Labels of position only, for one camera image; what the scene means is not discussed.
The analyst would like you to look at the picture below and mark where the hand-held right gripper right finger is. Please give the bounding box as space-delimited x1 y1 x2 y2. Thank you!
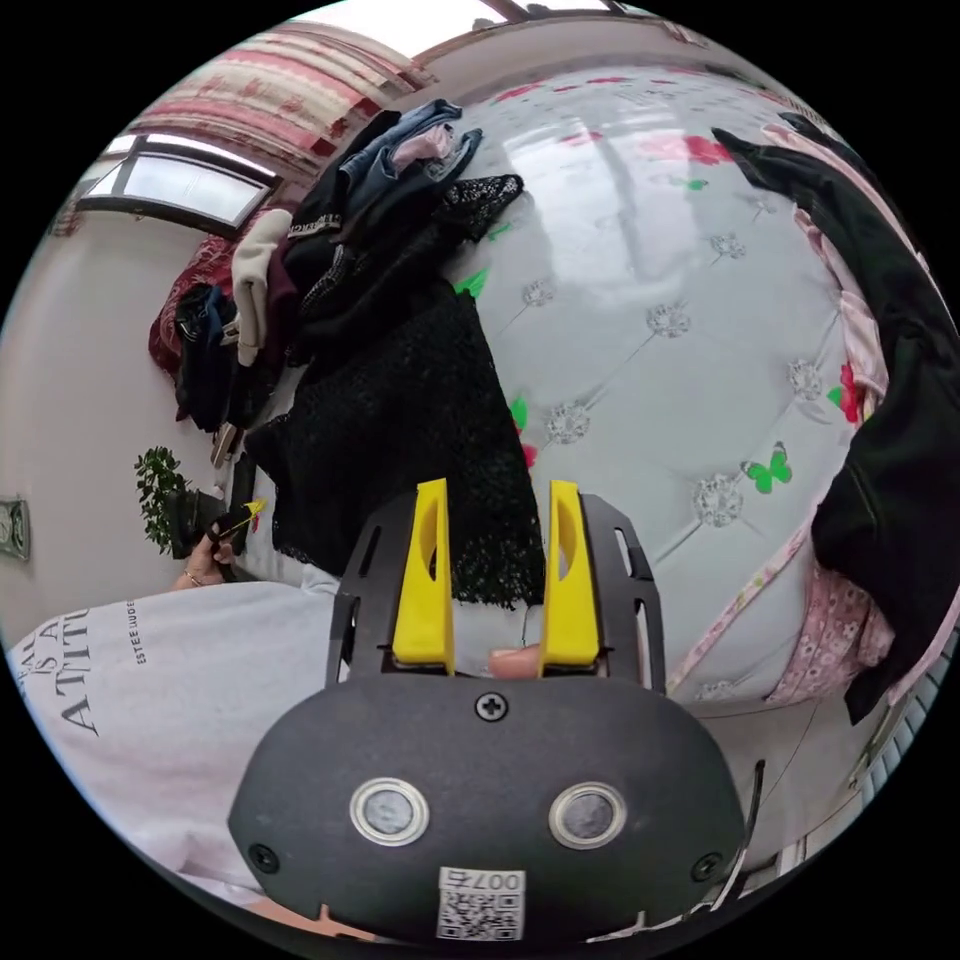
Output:
539 480 603 674

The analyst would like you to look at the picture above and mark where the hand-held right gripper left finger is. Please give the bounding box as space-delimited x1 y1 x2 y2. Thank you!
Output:
392 477 457 670

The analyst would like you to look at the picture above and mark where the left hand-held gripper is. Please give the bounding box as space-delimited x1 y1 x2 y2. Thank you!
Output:
172 488 269 562

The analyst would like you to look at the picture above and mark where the black lace skirt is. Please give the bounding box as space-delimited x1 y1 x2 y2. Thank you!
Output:
243 173 547 610

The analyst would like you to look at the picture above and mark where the person's left hand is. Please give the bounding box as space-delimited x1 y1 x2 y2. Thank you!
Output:
173 524 236 594

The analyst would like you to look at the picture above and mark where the person's right hand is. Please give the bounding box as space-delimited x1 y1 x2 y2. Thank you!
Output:
486 642 544 681

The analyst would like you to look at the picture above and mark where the green potted plant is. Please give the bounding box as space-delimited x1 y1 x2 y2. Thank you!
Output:
133 446 198 558

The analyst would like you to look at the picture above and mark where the person's body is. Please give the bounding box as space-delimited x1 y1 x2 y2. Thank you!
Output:
5 578 345 901

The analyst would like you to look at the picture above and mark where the window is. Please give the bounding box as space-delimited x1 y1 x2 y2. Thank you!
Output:
74 131 286 234

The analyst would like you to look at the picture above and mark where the black garment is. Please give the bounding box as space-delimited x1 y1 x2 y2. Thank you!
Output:
710 112 960 726

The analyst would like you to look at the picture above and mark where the pile of clothes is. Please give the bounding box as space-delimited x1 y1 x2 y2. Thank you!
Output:
148 101 485 451

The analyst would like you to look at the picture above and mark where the pink striped curtain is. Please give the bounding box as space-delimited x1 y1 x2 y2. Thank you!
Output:
128 19 445 153

